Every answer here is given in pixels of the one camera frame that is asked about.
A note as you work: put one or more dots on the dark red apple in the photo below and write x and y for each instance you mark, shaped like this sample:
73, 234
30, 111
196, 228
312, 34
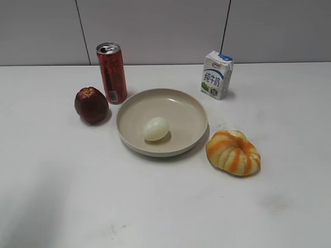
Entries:
91, 105

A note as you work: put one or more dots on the white blue milk carton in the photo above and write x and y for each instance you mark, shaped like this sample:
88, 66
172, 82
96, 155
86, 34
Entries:
217, 72

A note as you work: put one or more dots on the red soda can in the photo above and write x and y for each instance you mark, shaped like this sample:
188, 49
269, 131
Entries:
112, 71

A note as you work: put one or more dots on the white egg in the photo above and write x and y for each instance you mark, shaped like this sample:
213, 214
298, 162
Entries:
155, 129

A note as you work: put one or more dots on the orange striped bread bun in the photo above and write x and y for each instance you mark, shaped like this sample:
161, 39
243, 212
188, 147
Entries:
231, 152

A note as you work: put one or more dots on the beige round plate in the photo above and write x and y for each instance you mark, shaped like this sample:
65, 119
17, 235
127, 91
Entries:
186, 116

